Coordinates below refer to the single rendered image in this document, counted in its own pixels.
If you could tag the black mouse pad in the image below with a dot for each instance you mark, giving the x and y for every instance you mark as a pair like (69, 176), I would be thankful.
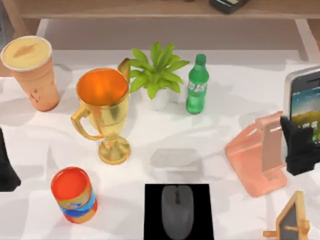
(152, 212)

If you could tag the silver smartphone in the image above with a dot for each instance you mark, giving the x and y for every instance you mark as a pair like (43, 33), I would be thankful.
(303, 100)

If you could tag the green plant in white pot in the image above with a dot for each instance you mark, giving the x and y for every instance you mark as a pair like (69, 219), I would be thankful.
(157, 75)

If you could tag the pink phone stand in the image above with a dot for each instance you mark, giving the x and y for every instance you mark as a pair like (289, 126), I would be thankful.
(260, 160)

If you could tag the green bottle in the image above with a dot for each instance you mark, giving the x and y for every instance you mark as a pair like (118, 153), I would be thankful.
(197, 87)

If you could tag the wooden open shelf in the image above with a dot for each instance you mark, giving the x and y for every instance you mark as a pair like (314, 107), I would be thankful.
(125, 10)

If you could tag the wooden framed blackboard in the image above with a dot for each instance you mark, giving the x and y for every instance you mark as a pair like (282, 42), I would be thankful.
(291, 220)

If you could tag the tan cup with lid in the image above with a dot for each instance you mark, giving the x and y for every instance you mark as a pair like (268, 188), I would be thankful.
(37, 75)

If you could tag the grey computer mouse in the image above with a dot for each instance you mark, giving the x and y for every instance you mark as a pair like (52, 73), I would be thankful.
(177, 212)

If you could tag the black device on shelf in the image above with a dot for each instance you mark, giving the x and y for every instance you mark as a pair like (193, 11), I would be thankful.
(226, 5)

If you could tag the gold trophy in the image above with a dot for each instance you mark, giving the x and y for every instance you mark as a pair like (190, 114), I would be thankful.
(107, 105)

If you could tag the red and blue can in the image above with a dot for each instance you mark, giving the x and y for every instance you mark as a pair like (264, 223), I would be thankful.
(75, 196)

